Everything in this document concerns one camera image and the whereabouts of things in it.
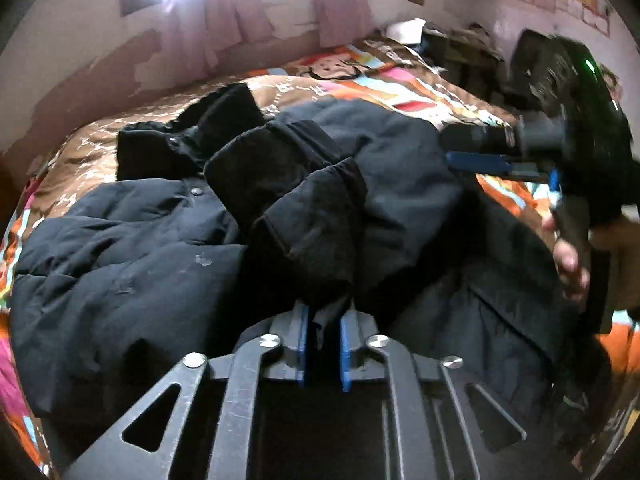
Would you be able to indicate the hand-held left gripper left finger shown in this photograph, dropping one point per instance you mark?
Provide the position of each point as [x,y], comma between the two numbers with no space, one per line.
[301,345]

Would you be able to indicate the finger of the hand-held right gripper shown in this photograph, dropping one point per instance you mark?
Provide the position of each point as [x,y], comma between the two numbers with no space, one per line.
[475,137]
[480,161]

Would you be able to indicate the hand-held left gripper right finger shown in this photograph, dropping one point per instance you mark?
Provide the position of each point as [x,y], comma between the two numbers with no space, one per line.
[345,350]

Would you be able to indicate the black padded jacket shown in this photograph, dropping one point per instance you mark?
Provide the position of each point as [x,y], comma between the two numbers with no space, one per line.
[150,260]

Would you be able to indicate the person's right hand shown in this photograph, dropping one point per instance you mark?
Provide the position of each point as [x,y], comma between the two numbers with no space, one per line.
[570,260]

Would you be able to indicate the dark cluttered furniture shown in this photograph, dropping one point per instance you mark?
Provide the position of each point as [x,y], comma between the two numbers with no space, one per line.
[460,55]

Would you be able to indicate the white cloth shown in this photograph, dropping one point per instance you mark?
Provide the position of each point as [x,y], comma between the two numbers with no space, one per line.
[407,29]

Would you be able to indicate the printed cartoon blanket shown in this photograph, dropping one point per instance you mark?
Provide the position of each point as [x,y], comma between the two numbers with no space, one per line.
[350,85]

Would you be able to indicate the narrow pink curtain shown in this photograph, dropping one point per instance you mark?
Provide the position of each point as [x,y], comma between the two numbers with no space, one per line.
[340,0]

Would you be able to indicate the wide pink curtain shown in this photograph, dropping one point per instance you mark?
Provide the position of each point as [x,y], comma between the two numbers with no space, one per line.
[210,15]

